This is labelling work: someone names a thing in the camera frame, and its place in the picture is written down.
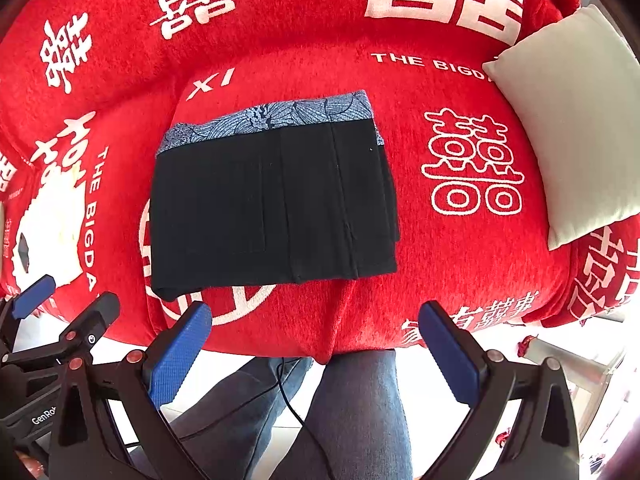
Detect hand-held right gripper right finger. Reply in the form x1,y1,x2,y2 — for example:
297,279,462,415
418,301,583,480

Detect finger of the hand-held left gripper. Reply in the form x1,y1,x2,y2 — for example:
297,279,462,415
2,292,122,367
0,274,57,356

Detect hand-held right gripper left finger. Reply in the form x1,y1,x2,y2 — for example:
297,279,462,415
47,302,215,480

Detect black pants with patterned waistband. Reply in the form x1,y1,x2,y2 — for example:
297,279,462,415
150,89,401,303

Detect person's right leg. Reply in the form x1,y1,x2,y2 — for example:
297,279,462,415
270,349,416,480

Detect white cushion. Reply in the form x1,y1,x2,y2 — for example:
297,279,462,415
482,4,640,251

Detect red printed blanket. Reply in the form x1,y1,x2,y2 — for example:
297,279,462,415
0,0,640,365

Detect black cable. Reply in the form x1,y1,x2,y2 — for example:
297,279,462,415
276,357,343,480

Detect grey metal frame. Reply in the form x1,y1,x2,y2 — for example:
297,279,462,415
520,335,626,401

